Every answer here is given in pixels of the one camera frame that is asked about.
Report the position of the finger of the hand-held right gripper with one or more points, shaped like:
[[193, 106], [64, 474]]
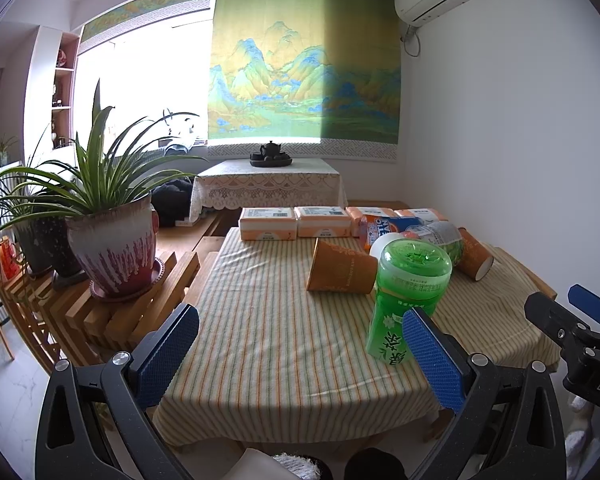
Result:
[[590, 304], [550, 315]]

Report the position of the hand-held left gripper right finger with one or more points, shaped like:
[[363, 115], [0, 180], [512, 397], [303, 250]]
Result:
[[435, 365]]

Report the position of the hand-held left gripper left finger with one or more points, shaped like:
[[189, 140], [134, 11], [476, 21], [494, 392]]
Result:
[[167, 355]]

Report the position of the brown paper cup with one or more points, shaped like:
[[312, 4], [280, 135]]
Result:
[[340, 267], [472, 257]]

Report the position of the green air freshener bottle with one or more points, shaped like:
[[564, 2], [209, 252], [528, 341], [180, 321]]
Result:
[[405, 305]]

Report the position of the wooden plant stand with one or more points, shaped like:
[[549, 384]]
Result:
[[105, 310]]

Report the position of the striped tablecloth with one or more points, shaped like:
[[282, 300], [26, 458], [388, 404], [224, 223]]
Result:
[[270, 340]]

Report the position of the wooden bench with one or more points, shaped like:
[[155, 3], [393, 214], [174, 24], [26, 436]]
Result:
[[207, 255]]

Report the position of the spider plant in pink pot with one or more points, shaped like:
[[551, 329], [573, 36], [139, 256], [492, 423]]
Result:
[[112, 240]]

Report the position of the clear plastic bottle green label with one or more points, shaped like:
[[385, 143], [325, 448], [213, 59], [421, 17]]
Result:
[[437, 237]]

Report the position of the orange soda bottle blue label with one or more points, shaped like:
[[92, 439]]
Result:
[[382, 230]]

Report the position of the orange white tissue pack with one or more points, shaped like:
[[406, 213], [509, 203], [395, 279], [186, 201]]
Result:
[[425, 214], [322, 221], [367, 212], [268, 222]]

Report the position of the black bag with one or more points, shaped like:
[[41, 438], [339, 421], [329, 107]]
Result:
[[172, 202]]

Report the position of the spider plant in dark pot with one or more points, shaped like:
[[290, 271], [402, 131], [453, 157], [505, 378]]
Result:
[[42, 245]]

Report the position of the white fuzzy slipper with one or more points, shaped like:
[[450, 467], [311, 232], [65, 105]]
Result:
[[297, 466]]

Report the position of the lace tablecloth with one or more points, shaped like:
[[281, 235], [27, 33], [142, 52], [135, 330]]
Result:
[[267, 182]]

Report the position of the black tea tray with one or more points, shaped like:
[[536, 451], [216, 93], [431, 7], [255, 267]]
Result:
[[271, 161]]

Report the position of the black teapot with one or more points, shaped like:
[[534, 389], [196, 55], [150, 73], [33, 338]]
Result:
[[270, 149]]

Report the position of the landscape painting roller blind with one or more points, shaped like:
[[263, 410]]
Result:
[[305, 65]]

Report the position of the rolled landscape roller blind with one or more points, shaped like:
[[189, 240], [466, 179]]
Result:
[[147, 10]]

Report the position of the white pink wall shelf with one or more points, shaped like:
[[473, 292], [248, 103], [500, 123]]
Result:
[[60, 90]]

